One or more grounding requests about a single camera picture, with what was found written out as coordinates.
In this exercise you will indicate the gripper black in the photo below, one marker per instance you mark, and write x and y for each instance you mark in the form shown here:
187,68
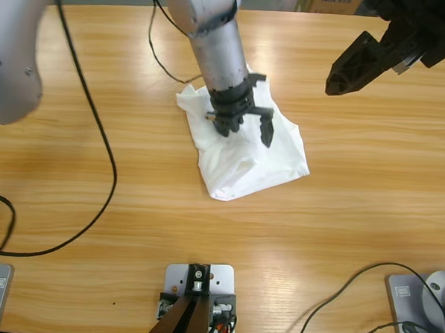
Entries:
233,103
431,28

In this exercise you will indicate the white t-shirt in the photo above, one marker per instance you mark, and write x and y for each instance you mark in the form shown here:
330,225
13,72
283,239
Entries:
275,158

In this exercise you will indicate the cardboard box with AUX print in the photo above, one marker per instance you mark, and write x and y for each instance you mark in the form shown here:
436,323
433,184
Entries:
335,2

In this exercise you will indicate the black post clamp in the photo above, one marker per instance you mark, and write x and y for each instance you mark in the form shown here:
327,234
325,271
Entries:
203,288

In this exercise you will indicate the black side bracket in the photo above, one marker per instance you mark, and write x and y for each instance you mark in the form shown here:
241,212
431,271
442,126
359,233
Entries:
228,301
167,301

